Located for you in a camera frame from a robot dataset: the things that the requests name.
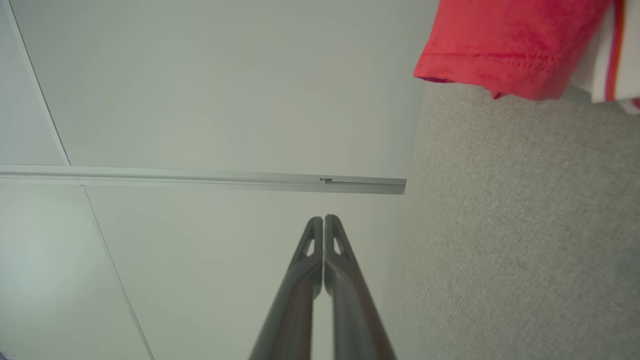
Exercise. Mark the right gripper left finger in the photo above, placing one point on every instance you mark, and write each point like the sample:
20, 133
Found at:
300, 300

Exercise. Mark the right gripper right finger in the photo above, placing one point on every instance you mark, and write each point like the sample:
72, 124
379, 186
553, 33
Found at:
350, 310

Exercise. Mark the red basketball shorts white stripes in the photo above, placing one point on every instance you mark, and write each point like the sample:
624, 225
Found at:
500, 40

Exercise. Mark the grey fabric sofa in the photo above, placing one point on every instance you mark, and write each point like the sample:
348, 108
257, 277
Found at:
525, 225

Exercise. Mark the light grey wall rail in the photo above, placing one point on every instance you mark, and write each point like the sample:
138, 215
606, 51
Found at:
200, 177

